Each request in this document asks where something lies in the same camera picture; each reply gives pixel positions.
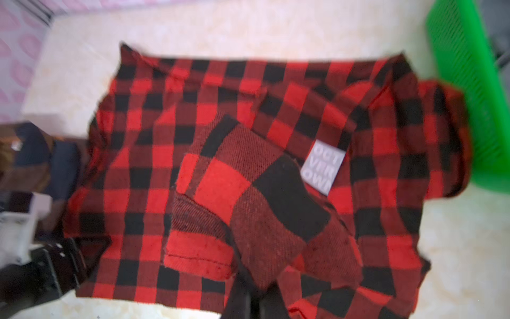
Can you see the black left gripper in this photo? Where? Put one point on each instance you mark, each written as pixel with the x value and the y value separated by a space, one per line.
pixel 54 270

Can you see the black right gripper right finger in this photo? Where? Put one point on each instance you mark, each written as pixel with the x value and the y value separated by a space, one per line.
pixel 272 306

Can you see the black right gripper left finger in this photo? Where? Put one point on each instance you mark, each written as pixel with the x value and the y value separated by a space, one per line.
pixel 239 301

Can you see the red black plaid shirt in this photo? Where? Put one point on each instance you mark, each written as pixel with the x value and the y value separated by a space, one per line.
pixel 309 175

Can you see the green plastic basket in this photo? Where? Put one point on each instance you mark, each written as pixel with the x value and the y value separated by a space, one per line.
pixel 464 58

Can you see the folded brown plaid shirt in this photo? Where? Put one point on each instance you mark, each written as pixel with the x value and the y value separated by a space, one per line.
pixel 34 161

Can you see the grey shirt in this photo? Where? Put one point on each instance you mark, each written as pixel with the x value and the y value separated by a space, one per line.
pixel 495 19

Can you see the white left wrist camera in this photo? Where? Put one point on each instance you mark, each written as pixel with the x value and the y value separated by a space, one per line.
pixel 20 214

